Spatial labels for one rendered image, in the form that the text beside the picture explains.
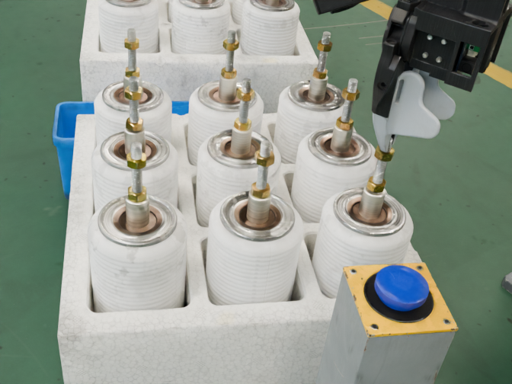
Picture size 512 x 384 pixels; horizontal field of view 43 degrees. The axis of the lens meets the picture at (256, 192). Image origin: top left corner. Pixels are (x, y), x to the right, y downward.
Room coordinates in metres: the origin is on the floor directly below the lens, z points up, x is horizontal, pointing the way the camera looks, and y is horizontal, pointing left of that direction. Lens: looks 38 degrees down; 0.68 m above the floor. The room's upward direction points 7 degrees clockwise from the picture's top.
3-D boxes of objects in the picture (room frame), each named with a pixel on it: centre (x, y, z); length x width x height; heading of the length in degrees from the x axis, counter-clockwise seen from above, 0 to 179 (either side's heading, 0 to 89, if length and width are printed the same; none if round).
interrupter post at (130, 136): (0.59, 0.14, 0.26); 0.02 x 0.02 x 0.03
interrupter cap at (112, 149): (0.59, 0.14, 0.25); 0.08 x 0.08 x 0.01
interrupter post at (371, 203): (0.53, -0.12, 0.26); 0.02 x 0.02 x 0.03
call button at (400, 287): (0.36, -0.12, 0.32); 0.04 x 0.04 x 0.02
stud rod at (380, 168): (0.53, -0.12, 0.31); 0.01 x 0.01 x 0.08
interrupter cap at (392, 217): (0.53, -0.12, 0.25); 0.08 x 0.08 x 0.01
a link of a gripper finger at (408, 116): (0.51, -0.13, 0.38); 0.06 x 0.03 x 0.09; 62
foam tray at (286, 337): (0.62, 0.02, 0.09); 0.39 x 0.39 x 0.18; 14
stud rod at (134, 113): (0.59, 0.14, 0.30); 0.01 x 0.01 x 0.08
